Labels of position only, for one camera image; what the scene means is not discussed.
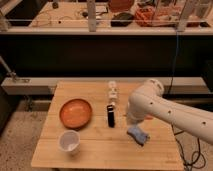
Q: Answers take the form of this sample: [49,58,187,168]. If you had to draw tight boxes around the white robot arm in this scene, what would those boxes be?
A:
[126,79,213,145]

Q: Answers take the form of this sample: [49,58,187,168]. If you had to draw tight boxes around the black upright eraser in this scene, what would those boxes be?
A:
[107,105,115,128]

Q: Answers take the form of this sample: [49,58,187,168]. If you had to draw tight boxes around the orange plate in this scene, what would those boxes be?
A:
[59,99,92,129]

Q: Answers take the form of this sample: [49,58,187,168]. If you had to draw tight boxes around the blue sponge cloth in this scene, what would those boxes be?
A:
[127,125,149,146]

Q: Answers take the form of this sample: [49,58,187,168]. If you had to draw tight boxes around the white plastic cup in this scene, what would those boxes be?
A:
[58,130,80,155]

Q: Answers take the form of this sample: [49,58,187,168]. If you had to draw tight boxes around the black pouch on shelf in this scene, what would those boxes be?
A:
[110,12,134,27]

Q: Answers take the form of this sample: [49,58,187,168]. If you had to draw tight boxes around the red-brown bowl on shelf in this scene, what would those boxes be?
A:
[108,0,134,12]

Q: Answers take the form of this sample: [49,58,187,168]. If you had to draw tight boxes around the orange crate on shelf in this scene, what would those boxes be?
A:
[134,6,174,27]

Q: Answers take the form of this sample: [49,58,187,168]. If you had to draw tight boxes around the metal clamp bracket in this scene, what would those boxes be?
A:
[0,55,31,85]

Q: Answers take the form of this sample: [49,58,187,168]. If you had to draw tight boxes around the black floor cable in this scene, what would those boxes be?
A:
[171,124,208,171]

